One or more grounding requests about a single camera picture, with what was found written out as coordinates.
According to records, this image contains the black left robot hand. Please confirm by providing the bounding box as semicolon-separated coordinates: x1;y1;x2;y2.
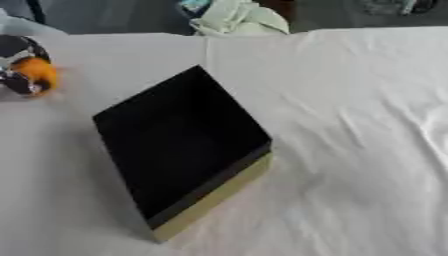
0;34;53;96

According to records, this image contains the orange toy fruit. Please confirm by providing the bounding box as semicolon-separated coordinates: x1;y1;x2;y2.
8;56;62;98

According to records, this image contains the tan box with black inside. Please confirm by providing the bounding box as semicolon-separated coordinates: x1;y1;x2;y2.
91;64;275;244

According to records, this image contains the pale green cloth bundle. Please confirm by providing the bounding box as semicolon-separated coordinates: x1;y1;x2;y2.
187;0;293;37

